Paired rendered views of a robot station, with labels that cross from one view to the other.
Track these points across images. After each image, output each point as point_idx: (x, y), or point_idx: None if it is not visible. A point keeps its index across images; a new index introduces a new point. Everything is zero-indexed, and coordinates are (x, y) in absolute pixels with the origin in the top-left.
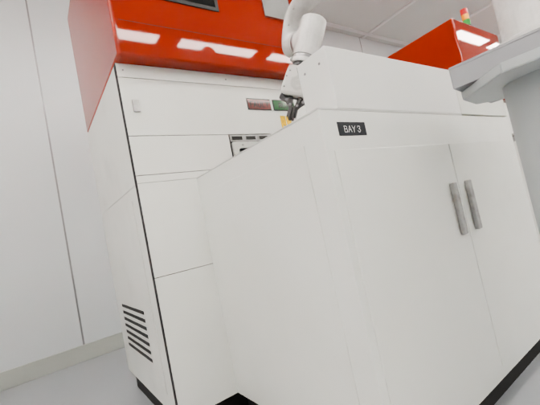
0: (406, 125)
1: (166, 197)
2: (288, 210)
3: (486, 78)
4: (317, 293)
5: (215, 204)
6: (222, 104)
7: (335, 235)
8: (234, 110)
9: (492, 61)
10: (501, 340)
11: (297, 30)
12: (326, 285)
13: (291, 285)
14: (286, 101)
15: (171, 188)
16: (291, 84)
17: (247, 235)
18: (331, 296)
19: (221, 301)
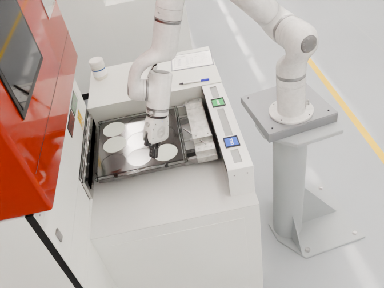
0: None
1: (93, 276)
2: (223, 242)
3: (287, 143)
4: (236, 266)
5: (128, 251)
6: (67, 155)
7: (255, 245)
8: (70, 150)
9: (287, 133)
10: None
11: (153, 86)
12: (243, 262)
13: (215, 268)
14: (151, 146)
15: (91, 266)
16: (157, 135)
17: (174, 258)
18: (245, 264)
19: None
